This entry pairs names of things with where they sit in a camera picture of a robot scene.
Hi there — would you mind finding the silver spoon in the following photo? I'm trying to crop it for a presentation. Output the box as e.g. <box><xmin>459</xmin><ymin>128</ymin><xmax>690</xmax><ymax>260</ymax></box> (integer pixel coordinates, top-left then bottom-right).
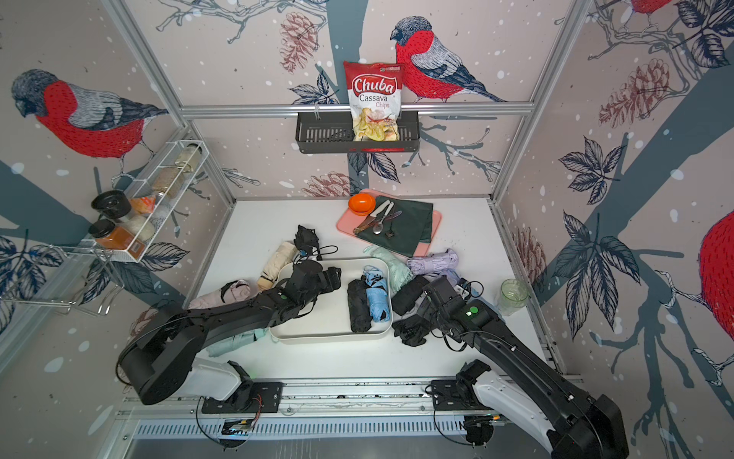
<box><xmin>373</xmin><ymin>201</ymin><xmax>394</xmax><ymax>234</ymax></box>

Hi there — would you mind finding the beige folded umbrella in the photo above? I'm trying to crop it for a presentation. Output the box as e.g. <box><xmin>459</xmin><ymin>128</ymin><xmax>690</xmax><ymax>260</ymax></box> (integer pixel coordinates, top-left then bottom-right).
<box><xmin>256</xmin><ymin>241</ymin><xmax>298</xmax><ymax>291</ymax></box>

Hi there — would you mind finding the white storage box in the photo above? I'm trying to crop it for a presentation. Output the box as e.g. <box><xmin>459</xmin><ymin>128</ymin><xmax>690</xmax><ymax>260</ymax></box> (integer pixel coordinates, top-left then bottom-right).
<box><xmin>270</xmin><ymin>257</ymin><xmax>393</xmax><ymax>344</ymax></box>

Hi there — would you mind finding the mint green umbrella right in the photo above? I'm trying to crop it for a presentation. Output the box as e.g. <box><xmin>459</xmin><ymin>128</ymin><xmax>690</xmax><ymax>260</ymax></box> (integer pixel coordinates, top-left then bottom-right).
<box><xmin>363</xmin><ymin>246</ymin><xmax>415</xmax><ymax>294</ymax></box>

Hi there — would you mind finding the orange plastic bowl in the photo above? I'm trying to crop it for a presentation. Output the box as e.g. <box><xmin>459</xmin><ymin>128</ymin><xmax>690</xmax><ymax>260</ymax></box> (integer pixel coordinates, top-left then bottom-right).
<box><xmin>348</xmin><ymin>192</ymin><xmax>377</xmax><ymax>216</ymax></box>

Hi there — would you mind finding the black lid spice jar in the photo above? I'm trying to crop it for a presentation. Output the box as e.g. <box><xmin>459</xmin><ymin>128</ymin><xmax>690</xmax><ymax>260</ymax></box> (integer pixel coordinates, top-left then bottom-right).
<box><xmin>91</xmin><ymin>189</ymin><xmax>133</xmax><ymax>220</ymax></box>

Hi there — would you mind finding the clear green glass jar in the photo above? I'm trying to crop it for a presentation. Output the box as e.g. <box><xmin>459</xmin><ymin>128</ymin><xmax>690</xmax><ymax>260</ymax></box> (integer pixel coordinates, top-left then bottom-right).
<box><xmin>497</xmin><ymin>278</ymin><xmax>529</xmax><ymax>317</ymax></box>

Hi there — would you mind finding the Chuba cassava chips bag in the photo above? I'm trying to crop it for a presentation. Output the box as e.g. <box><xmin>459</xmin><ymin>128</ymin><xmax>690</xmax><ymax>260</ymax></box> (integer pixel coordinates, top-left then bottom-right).
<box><xmin>344</xmin><ymin>61</ymin><xmax>403</xmax><ymax>142</ymax></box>

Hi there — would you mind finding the dark green cloth napkin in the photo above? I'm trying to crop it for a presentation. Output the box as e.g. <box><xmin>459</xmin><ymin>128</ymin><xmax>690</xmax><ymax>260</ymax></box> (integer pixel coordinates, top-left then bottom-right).
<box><xmin>357</xmin><ymin>198</ymin><xmax>434</xmax><ymax>256</ymax></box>

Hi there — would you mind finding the black wall basket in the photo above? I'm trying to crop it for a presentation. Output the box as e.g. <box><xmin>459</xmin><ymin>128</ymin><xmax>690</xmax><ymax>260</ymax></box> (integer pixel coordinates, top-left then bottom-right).
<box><xmin>296</xmin><ymin>111</ymin><xmax>421</xmax><ymax>154</ymax></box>

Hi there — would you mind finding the orange spice jar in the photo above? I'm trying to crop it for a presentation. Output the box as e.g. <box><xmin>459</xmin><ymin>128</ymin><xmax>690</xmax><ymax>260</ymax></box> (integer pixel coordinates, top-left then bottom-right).
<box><xmin>89</xmin><ymin>219</ymin><xmax>145</xmax><ymax>256</ymax></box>

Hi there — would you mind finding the black umbrella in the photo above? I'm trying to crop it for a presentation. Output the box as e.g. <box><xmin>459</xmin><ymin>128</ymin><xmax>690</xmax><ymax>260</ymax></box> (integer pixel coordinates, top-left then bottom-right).
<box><xmin>393</xmin><ymin>315</ymin><xmax>438</xmax><ymax>347</ymax></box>
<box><xmin>391</xmin><ymin>275</ymin><xmax>429</xmax><ymax>317</ymax></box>
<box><xmin>294</xmin><ymin>225</ymin><xmax>320</xmax><ymax>258</ymax></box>
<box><xmin>347</xmin><ymin>278</ymin><xmax>372</xmax><ymax>334</ymax></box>

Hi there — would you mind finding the mint green umbrella left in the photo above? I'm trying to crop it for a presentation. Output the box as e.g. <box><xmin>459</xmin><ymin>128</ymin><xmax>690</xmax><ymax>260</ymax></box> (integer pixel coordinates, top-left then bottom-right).
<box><xmin>206</xmin><ymin>329</ymin><xmax>268</xmax><ymax>358</ymax></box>

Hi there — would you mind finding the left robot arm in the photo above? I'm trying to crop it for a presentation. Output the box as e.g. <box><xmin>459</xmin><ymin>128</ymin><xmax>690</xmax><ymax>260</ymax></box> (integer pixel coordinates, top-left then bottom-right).
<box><xmin>115</xmin><ymin>260</ymin><xmax>341</xmax><ymax>405</ymax></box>

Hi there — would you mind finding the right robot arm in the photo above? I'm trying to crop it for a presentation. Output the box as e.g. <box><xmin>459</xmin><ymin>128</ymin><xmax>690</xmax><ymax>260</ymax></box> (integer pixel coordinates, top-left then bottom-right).
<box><xmin>424</xmin><ymin>277</ymin><xmax>629</xmax><ymax>458</ymax></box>

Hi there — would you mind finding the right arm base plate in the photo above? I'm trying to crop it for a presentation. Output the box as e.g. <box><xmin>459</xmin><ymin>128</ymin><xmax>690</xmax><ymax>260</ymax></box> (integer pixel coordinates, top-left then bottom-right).
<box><xmin>426</xmin><ymin>379</ymin><xmax>491</xmax><ymax>411</ymax></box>

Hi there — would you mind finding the white wire spice rack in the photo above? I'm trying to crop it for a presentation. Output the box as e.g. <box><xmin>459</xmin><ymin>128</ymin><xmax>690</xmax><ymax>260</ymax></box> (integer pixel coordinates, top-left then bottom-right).
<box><xmin>65</xmin><ymin>140</ymin><xmax>209</xmax><ymax>263</ymax></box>

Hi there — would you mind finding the pink plastic tray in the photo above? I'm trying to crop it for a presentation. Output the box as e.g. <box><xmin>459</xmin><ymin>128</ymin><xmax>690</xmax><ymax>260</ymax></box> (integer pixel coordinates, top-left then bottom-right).
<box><xmin>336</xmin><ymin>189</ymin><xmax>443</xmax><ymax>256</ymax></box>

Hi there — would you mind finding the pink folded umbrella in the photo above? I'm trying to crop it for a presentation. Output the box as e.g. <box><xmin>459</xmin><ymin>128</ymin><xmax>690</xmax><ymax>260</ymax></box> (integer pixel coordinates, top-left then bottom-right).
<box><xmin>188</xmin><ymin>279</ymin><xmax>252</xmax><ymax>310</ymax></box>

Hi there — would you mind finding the light blue umbrella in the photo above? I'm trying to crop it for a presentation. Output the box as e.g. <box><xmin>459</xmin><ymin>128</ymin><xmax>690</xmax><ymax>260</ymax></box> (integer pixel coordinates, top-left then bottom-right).
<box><xmin>362</xmin><ymin>265</ymin><xmax>390</xmax><ymax>323</ymax></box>

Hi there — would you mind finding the dark small spoon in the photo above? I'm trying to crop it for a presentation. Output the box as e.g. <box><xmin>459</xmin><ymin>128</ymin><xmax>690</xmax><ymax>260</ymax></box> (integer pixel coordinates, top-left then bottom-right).
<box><xmin>385</xmin><ymin>210</ymin><xmax>403</xmax><ymax>239</ymax></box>

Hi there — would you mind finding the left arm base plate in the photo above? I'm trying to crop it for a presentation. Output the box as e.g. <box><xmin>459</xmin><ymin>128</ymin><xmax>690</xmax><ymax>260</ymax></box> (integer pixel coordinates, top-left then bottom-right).
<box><xmin>201</xmin><ymin>382</ymin><xmax>285</xmax><ymax>415</ymax></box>

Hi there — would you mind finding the mint green umbrella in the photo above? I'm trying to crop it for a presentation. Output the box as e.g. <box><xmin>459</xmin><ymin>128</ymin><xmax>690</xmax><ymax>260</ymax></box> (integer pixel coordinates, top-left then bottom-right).
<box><xmin>363</xmin><ymin>246</ymin><xmax>415</xmax><ymax>294</ymax></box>
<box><xmin>206</xmin><ymin>329</ymin><xmax>268</xmax><ymax>358</ymax></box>

